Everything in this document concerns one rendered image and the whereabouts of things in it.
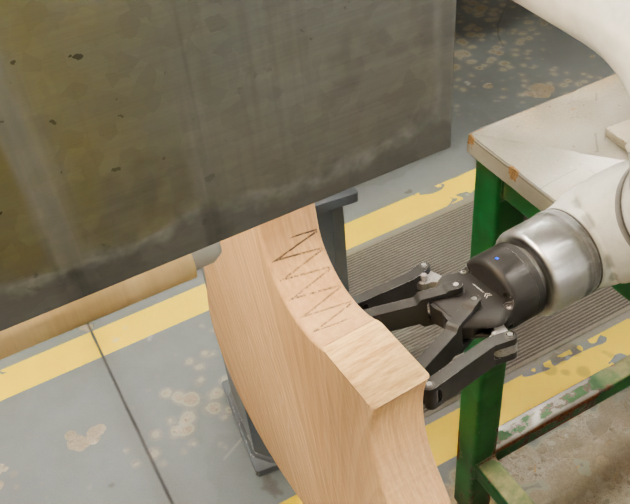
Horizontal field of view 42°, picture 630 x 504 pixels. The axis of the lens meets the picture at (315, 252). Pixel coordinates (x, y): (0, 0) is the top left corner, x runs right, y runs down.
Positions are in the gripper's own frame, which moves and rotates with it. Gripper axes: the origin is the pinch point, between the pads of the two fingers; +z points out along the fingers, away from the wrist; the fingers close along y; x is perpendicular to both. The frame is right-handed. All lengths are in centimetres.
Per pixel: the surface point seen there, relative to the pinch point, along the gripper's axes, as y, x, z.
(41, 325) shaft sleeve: -8.2, 24.3, 19.5
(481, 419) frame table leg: 31, -63, -38
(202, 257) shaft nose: -8.1, 23.8, 10.0
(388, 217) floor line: 124, -90, -79
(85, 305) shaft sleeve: -8.2, 24.3, 17.0
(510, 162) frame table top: 23.3, -6.5, -39.2
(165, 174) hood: -24.1, 39.0, 14.3
